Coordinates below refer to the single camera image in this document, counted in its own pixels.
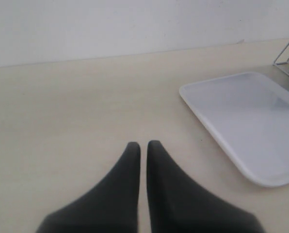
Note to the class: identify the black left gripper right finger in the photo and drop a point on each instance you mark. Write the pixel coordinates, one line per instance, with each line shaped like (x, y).
(178, 204)

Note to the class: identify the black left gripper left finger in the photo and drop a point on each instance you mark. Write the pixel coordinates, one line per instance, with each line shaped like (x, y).
(109, 207)

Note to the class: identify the white plastic tray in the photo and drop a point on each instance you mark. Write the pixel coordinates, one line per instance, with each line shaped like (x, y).
(247, 114)

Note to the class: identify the white wire book rack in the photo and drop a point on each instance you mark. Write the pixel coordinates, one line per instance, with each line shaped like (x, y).
(282, 60)

